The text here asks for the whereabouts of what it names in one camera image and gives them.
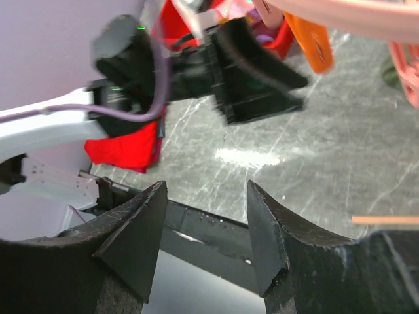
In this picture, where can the red folded cloth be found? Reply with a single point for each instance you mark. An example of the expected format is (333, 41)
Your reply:
(138, 151)

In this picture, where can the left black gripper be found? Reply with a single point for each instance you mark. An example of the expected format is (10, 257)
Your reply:
(232, 47)

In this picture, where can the wooden drying rack frame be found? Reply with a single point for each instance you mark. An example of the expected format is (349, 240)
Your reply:
(383, 220)

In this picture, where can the red plastic bin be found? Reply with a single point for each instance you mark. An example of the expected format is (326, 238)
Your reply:
(243, 26)

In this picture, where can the olive green sock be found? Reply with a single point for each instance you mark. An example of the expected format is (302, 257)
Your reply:
(389, 74)

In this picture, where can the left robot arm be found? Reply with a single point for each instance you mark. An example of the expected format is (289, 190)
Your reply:
(247, 81)

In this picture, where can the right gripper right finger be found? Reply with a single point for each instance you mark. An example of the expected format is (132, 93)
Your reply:
(303, 268)

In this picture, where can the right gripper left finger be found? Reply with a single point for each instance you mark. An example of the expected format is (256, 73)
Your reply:
(105, 265)

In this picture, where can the pink round sock hanger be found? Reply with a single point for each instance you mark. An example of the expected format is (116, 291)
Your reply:
(394, 22)

